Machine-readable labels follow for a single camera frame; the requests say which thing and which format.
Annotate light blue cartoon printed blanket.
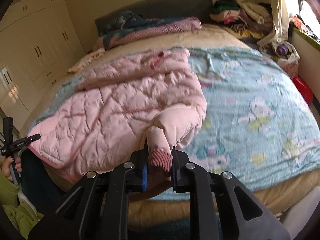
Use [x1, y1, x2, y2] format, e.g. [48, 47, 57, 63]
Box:
[25, 45, 320, 200]

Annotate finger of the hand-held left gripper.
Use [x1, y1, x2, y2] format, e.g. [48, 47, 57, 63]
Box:
[14, 133, 41, 147]
[3, 116, 13, 147]

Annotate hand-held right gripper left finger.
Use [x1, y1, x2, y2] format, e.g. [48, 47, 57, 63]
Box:
[27, 144, 150, 240]

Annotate bed with beige sheet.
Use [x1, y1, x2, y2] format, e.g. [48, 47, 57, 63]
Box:
[19, 22, 320, 230]

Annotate cream floral cloth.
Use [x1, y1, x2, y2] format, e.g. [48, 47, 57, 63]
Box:
[66, 47, 107, 74]

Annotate cream curtain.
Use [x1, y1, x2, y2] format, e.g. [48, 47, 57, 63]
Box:
[257, 0, 292, 47]

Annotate dark clothes on sill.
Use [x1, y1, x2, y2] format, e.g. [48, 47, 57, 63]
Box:
[290, 15, 320, 42]

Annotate plastic bag with clothes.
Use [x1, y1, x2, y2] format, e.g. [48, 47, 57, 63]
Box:
[271, 41, 300, 67]

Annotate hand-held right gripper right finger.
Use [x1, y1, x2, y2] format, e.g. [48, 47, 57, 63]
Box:
[171, 145, 290, 240]

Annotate folded dark floral quilt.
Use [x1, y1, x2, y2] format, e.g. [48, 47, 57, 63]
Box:
[94, 10, 202, 51]

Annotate window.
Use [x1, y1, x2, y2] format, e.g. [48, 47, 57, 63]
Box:
[282, 0, 320, 30]

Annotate pink quilted jacket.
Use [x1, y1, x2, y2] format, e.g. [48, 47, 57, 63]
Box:
[26, 48, 208, 184]

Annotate red box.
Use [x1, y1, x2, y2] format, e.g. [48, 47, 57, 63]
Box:
[292, 76, 314, 105]

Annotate person's left forearm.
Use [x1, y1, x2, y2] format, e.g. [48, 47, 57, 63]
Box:
[0, 172, 44, 239]

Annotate cream built-in wardrobe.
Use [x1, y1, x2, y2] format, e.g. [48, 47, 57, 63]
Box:
[0, 0, 87, 130]

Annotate white rounded object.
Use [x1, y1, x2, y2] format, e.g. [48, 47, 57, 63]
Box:
[282, 187, 318, 233]

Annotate pile of mixed clothes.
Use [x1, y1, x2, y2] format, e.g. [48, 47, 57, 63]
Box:
[209, 0, 275, 40]

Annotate grey padded headboard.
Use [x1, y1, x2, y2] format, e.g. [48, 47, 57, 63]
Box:
[94, 0, 213, 37]

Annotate person's left hand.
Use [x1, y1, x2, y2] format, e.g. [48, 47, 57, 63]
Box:
[1, 156, 23, 182]

